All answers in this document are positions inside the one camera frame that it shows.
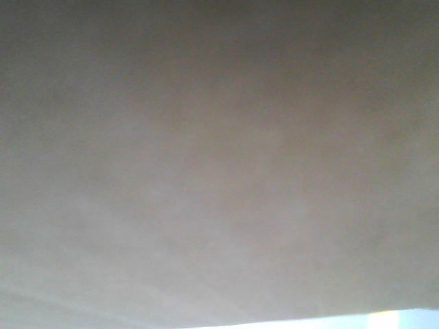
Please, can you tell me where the brown EcoFlow cardboard box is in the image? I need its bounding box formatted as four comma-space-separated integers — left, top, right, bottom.
1, 1, 438, 328

